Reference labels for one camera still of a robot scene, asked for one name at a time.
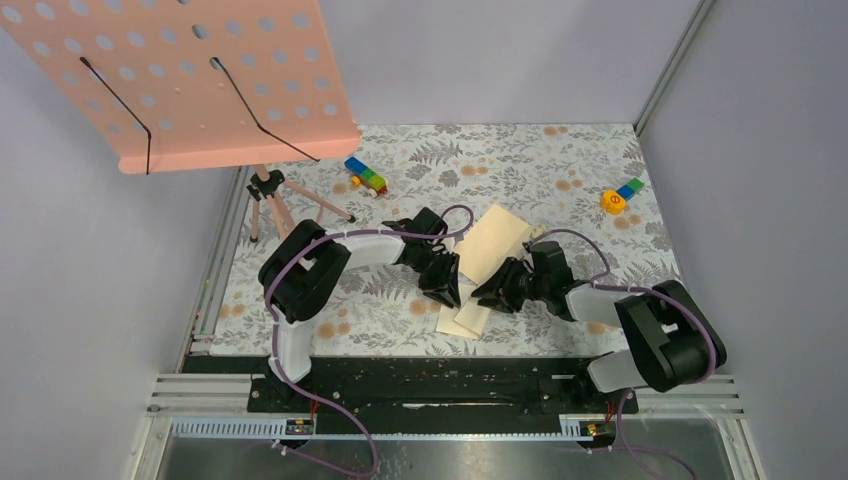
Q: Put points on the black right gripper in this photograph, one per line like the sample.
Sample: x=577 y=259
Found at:
x=501 y=279

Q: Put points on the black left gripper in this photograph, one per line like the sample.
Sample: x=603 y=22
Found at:
x=443 y=287

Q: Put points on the cream envelope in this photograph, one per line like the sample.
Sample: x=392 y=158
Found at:
x=497 y=235

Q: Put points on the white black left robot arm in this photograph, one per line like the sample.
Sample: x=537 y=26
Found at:
x=302 y=273

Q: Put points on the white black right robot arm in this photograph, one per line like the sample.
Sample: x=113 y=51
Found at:
x=669 y=340

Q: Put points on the multicolour toy block car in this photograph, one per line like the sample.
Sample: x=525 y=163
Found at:
x=362 y=175

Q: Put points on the floral patterned table mat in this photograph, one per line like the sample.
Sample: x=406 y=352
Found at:
x=551 y=175

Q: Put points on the yellow blue green toy blocks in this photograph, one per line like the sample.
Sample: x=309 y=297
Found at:
x=615 y=201

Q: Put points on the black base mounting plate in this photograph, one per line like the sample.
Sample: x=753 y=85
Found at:
x=421 y=398

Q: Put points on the pink tripod music stand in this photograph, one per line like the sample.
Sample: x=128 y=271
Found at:
x=185 y=85

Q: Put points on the aluminium frame rail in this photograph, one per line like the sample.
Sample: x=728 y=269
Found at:
x=187 y=405

